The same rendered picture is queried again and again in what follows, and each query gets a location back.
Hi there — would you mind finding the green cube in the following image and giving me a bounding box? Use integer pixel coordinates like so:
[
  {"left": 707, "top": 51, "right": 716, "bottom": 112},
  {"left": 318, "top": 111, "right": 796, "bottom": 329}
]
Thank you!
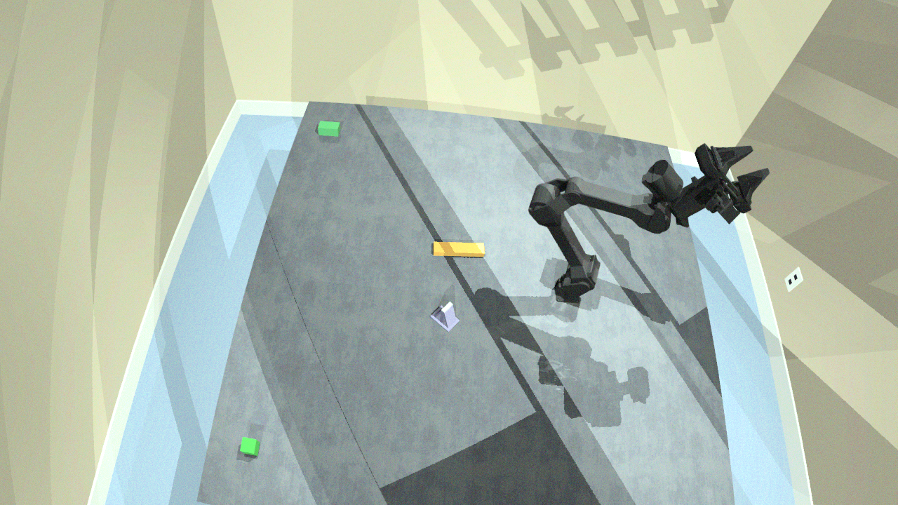
[{"left": 240, "top": 437, "right": 260, "bottom": 456}]

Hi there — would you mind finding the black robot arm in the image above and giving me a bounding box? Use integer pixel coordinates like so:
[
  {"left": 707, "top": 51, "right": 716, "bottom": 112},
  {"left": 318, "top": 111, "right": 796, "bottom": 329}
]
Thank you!
[{"left": 528, "top": 160, "right": 740, "bottom": 304}]

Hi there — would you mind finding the green rectangular block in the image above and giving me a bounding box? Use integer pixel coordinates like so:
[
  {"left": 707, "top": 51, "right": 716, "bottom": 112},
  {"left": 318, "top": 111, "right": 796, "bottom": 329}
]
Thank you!
[{"left": 318, "top": 121, "right": 340, "bottom": 137}]

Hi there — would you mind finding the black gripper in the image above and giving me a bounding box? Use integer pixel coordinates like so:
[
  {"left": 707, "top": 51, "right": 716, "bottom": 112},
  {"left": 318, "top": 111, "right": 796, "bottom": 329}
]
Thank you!
[{"left": 688, "top": 143, "right": 770, "bottom": 214}]

